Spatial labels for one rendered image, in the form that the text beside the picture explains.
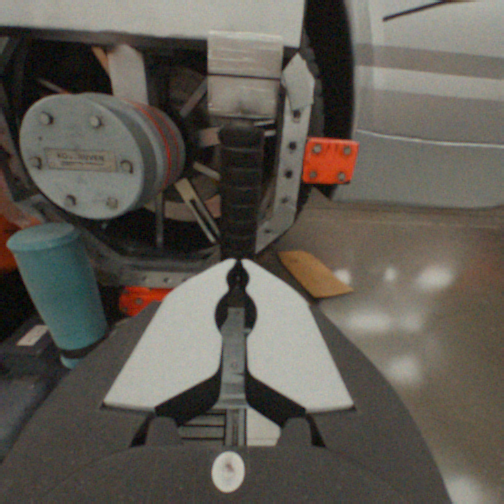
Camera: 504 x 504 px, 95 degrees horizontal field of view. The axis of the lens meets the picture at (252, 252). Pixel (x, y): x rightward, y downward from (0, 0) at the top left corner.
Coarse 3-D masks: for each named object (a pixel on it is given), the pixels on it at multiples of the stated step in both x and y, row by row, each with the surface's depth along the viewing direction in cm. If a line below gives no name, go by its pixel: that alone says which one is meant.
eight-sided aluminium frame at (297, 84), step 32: (0, 64) 36; (0, 96) 38; (288, 96) 35; (0, 128) 41; (288, 128) 37; (0, 160) 38; (288, 160) 39; (0, 192) 40; (32, 192) 45; (288, 192) 42; (32, 224) 43; (288, 224) 44; (96, 256) 48
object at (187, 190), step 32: (32, 64) 40; (64, 64) 46; (96, 64) 54; (32, 96) 43; (160, 96) 43; (192, 96) 43; (192, 128) 46; (192, 160) 49; (192, 192) 52; (96, 224) 54; (128, 224) 62; (160, 224) 55; (192, 224) 74; (160, 256) 57; (192, 256) 57
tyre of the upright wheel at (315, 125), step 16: (304, 32) 38; (304, 48) 39; (320, 80) 42; (320, 96) 43; (320, 112) 44; (320, 128) 45; (304, 192) 50; (272, 240) 55; (128, 256) 56; (208, 256) 57; (256, 256) 57
